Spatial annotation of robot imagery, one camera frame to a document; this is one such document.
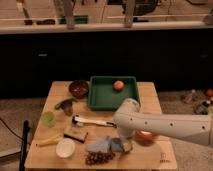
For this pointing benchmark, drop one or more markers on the black stand post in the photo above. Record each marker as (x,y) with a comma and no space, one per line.
(24,143)

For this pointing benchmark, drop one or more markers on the orange-red bowl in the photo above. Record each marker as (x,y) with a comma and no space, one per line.
(145,138)

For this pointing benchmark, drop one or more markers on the orange fruit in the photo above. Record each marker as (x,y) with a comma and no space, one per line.
(118,85)

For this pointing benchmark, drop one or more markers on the yellow banana toy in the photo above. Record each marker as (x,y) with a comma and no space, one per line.
(52,140)

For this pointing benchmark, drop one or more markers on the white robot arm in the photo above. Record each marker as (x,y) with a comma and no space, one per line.
(196,129)

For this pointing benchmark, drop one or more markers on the white handled utensil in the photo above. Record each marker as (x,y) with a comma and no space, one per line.
(77,119)

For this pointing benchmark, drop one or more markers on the green and brown vegetable toy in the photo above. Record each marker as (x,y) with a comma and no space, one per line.
(66,105)

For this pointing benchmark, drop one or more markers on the white small bowl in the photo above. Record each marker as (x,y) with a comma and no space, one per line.
(65,148)

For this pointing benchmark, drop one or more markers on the blue sponge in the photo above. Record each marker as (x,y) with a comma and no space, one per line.
(116,145)

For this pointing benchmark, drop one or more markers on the blue grey cloth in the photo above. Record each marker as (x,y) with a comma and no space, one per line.
(101,144)

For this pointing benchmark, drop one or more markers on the light green cup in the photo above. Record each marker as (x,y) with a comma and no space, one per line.
(48,119)

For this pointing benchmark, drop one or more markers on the green plastic tray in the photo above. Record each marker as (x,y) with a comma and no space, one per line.
(102,95)

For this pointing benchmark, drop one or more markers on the bunch of dark grapes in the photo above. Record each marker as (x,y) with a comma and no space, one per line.
(93,158)

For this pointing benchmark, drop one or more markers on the dark brown bowl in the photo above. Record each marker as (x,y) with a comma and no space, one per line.
(79,88)

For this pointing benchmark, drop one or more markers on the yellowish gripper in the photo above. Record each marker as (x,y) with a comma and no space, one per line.
(127,144)

